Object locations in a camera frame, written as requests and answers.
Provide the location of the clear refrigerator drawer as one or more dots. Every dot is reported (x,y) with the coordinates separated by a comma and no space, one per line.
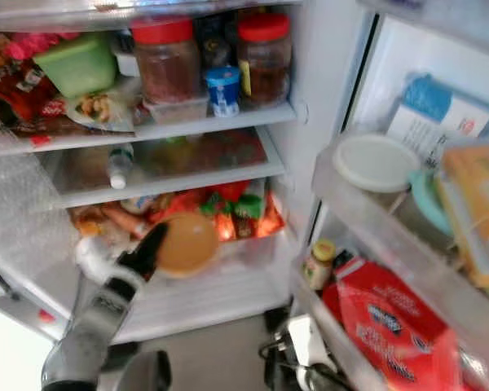
(196,159)

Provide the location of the red green snack packet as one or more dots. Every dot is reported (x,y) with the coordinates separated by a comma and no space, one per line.
(232,199)

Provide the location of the clear plastic box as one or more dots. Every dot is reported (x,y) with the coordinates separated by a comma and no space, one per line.
(175,110)

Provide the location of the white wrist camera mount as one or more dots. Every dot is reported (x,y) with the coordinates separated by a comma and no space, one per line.
(301,342)
(94,257)

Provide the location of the blue white yogurt cup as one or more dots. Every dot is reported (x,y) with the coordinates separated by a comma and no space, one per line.
(222,91)

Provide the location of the white capped bottle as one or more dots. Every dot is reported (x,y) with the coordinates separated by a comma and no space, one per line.
(121,167)

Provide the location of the open refrigerator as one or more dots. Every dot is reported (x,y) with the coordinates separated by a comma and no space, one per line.
(310,163)

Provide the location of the orange food packet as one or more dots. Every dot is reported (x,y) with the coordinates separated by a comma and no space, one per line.
(477,212)

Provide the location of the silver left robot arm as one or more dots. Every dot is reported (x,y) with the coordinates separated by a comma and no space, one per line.
(94,330)

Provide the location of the bubble wrap sheet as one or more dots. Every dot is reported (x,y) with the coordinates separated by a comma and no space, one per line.
(24,204)

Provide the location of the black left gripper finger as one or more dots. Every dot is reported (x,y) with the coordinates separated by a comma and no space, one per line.
(155,243)

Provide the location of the orange sausage packet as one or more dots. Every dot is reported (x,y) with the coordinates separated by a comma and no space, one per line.
(106,221)

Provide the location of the red lidded glass jar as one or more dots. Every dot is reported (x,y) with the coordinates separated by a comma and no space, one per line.
(167,69)
(265,69)

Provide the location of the teal bowl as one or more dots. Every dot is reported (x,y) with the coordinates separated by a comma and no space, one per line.
(428,204)

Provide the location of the brown jar with pale lid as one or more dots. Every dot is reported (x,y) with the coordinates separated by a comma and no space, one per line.
(318,269)

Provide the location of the blue white carton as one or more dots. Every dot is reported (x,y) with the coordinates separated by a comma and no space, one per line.
(432,114)

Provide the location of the clear bag of nuts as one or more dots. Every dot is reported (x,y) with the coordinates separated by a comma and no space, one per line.
(98,107)

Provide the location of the pink plastic bag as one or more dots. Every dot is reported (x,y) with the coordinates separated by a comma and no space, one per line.
(37,45)

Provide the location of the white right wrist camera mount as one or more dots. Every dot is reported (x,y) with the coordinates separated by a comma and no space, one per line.
(301,342)

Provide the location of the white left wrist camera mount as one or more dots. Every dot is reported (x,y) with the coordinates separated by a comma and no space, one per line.
(94,257)

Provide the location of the refrigerator door with shelves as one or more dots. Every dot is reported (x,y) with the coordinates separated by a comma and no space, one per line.
(399,49)

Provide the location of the orange lidded plastic container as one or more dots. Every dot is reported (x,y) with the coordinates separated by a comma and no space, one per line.
(191,243)

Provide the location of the green plastic container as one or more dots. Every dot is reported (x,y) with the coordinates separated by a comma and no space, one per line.
(77,65)

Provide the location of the white lidded bowl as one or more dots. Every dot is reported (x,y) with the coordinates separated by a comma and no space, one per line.
(375,163)

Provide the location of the red printed bag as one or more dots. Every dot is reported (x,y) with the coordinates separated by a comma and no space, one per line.
(391,326)

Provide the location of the orange foil snack packet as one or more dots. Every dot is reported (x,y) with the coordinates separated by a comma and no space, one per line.
(265,221)

